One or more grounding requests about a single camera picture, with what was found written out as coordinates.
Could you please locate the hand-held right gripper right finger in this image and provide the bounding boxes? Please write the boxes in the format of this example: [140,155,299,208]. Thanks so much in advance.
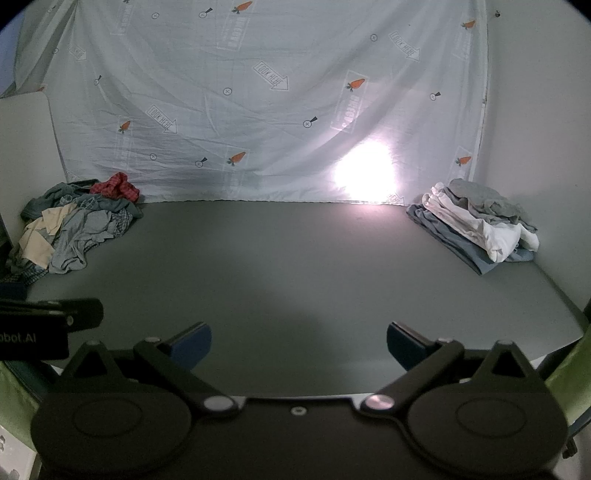
[360,322,548,418]

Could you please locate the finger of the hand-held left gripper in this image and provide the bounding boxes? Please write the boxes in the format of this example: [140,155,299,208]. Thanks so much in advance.
[0,298,105,332]

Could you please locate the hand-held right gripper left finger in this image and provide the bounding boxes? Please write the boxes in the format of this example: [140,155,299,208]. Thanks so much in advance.
[60,322,236,418]

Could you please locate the red patterned garment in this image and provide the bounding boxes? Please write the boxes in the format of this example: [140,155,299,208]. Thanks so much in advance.
[90,172,140,203]

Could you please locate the pile of unfolded clothes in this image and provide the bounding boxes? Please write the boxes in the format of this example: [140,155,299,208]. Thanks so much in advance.
[7,181,145,283]

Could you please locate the stack of folded clothes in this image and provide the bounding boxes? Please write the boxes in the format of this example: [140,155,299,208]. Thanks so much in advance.
[422,182,540,262]

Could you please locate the green cloth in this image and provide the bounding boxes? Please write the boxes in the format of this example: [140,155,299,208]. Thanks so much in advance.
[0,360,43,418]
[544,323,591,431]

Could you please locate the white box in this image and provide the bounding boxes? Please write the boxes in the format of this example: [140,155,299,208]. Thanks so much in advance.
[0,415,43,480]

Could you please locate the grey folded garment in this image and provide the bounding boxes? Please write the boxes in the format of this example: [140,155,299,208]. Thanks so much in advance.
[447,178,539,232]

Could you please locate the carrot print hanging sheet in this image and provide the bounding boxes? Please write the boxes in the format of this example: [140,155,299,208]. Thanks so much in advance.
[0,0,490,206]

